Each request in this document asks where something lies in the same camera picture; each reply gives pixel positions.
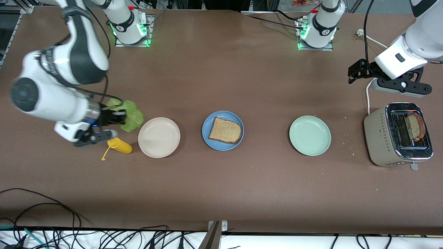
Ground green lettuce leaf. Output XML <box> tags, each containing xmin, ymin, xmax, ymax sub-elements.
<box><xmin>107</xmin><ymin>99</ymin><xmax>144</xmax><ymax>133</ymax></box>

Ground brown bread slice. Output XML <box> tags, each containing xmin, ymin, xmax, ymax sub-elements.
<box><xmin>405</xmin><ymin>113</ymin><xmax>426</xmax><ymax>141</ymax></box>
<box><xmin>208</xmin><ymin>117</ymin><xmax>242</xmax><ymax>145</ymax></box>

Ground beige round plate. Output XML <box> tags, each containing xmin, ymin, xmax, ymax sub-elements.
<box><xmin>138</xmin><ymin>117</ymin><xmax>181</xmax><ymax>158</ymax></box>

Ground pale green round plate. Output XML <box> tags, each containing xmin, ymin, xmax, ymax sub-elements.
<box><xmin>289</xmin><ymin>115</ymin><xmax>332</xmax><ymax>156</ymax></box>

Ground blue round plate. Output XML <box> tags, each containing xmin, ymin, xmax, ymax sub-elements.
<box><xmin>202</xmin><ymin>111</ymin><xmax>245</xmax><ymax>151</ymax></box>

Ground yellow mustard squeeze bottle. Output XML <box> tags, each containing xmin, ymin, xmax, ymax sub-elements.
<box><xmin>101</xmin><ymin>137</ymin><xmax>133</xmax><ymax>162</ymax></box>

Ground beige chrome toaster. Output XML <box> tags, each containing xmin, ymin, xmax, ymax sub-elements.
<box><xmin>363</xmin><ymin>102</ymin><xmax>434</xmax><ymax>171</ymax></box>

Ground white toaster power cord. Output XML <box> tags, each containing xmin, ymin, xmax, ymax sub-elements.
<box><xmin>356</xmin><ymin>29</ymin><xmax>387</xmax><ymax>115</ymax></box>

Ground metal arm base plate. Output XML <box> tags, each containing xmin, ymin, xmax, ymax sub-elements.
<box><xmin>114</xmin><ymin>15</ymin><xmax>154</xmax><ymax>47</ymax></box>
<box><xmin>296</xmin><ymin>17</ymin><xmax>334</xmax><ymax>52</ymax></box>

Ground teal cable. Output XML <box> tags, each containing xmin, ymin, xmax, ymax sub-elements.
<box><xmin>0</xmin><ymin>225</ymin><xmax>47</xmax><ymax>249</ymax></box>

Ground grey metal bracket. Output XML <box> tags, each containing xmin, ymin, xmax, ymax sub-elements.
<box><xmin>198</xmin><ymin>220</ymin><xmax>228</xmax><ymax>249</ymax></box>

